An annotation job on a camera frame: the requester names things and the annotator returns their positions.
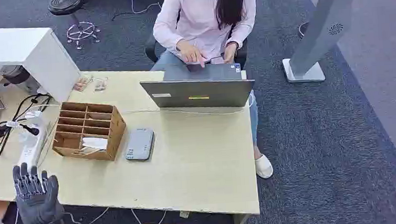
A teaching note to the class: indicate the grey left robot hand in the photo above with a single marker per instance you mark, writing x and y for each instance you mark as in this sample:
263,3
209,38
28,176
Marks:
37,202

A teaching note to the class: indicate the white power strip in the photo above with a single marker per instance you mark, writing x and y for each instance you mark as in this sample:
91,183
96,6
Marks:
33,147

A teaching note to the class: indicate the white card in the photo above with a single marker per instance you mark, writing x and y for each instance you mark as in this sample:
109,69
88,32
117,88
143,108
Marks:
95,143

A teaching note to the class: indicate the wooden card box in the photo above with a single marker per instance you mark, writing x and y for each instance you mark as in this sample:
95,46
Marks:
110,131

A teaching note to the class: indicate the grey card reader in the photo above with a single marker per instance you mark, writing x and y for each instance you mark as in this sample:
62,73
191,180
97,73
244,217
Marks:
139,144

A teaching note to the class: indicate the small clear plastic bag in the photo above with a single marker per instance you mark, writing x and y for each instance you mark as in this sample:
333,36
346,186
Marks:
82,83
101,84

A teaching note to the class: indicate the white cabinet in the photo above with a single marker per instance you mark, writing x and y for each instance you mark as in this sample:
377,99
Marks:
40,52

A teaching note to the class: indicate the grey laptop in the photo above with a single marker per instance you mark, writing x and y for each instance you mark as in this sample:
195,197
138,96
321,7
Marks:
200,92

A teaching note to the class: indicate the black stool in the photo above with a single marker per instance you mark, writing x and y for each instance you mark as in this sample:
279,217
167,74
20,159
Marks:
66,3

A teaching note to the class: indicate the pink phone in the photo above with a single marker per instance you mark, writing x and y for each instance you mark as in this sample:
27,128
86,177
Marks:
212,60

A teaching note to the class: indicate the person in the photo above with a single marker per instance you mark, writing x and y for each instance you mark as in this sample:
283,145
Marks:
199,24

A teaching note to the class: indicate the grey floor stand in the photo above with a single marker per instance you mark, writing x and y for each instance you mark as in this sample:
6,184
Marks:
320,22

